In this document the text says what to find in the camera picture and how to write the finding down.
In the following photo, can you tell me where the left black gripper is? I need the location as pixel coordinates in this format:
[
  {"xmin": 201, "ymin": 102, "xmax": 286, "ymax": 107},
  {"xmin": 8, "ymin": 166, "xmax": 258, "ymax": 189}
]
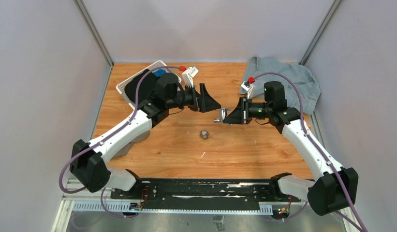
[{"xmin": 167, "ymin": 83, "xmax": 221, "ymax": 114}]

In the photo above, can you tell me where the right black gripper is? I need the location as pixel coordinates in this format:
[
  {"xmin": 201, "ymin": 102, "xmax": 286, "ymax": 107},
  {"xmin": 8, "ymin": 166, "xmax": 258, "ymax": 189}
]
[{"xmin": 224, "ymin": 97, "xmax": 272, "ymax": 125}]

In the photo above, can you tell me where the chrome water faucet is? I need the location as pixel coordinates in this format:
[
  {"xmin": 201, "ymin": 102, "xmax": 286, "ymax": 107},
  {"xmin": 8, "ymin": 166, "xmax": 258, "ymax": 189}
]
[{"xmin": 213, "ymin": 107, "xmax": 232, "ymax": 123}]

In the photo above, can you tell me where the steel threaded pipe fitting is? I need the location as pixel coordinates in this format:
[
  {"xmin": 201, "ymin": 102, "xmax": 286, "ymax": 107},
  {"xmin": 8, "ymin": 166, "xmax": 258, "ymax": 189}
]
[{"xmin": 200, "ymin": 130, "xmax": 210, "ymax": 140}]

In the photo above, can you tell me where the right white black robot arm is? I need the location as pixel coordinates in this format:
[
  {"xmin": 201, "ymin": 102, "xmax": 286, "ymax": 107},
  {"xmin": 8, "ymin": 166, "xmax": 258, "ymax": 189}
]
[{"xmin": 223, "ymin": 81, "xmax": 359, "ymax": 216}]

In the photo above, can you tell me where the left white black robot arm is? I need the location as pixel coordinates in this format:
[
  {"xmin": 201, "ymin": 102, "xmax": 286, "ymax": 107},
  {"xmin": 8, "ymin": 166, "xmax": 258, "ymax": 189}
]
[{"xmin": 69, "ymin": 73, "xmax": 221, "ymax": 200}]

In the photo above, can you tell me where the blue cloth in basket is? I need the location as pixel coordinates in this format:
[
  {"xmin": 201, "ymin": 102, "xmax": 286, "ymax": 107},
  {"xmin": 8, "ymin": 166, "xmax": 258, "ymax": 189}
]
[{"xmin": 153, "ymin": 69, "xmax": 166, "ymax": 77}]

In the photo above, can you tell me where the black cloth in basket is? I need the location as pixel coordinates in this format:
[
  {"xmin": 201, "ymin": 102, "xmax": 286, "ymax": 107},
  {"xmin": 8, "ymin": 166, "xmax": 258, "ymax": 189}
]
[{"xmin": 124, "ymin": 69, "xmax": 159, "ymax": 103}]

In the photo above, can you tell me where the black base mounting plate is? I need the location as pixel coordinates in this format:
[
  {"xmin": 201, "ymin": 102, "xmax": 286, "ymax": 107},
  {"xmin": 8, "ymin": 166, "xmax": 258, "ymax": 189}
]
[{"xmin": 110, "ymin": 178, "xmax": 300, "ymax": 214}]

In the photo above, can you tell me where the white plastic basket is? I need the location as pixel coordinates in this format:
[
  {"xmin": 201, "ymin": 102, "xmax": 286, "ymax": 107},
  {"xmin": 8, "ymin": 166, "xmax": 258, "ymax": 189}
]
[{"xmin": 116, "ymin": 60, "xmax": 172, "ymax": 109}]

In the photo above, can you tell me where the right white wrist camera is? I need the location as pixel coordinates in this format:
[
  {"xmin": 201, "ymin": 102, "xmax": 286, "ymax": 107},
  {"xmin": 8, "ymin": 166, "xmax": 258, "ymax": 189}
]
[{"xmin": 241, "ymin": 81, "xmax": 255, "ymax": 99}]

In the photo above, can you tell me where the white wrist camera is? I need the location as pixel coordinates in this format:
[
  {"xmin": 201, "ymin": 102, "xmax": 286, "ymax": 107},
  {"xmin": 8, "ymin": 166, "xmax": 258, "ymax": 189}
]
[
  {"xmin": 181, "ymin": 66, "xmax": 199, "ymax": 87},
  {"xmin": 241, "ymin": 81, "xmax": 255, "ymax": 99}
]

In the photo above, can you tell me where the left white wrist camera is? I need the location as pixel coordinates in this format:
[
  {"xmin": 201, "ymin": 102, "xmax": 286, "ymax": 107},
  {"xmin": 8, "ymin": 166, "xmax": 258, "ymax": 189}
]
[{"xmin": 181, "ymin": 66, "xmax": 199, "ymax": 87}]

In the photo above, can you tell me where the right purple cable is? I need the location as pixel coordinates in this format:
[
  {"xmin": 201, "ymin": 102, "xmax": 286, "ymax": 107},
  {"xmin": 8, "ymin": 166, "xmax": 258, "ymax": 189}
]
[{"xmin": 249, "ymin": 72, "xmax": 369, "ymax": 232}]

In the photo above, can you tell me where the purple cable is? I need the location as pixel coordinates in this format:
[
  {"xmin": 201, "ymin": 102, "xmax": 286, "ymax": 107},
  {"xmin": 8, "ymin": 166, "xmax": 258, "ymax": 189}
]
[
  {"xmin": 249, "ymin": 72, "xmax": 369, "ymax": 232},
  {"xmin": 59, "ymin": 65, "xmax": 183, "ymax": 219}
]

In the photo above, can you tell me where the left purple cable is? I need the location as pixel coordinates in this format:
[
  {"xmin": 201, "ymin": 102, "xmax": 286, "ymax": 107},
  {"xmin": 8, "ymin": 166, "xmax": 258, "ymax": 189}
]
[{"xmin": 59, "ymin": 65, "xmax": 183, "ymax": 219}]

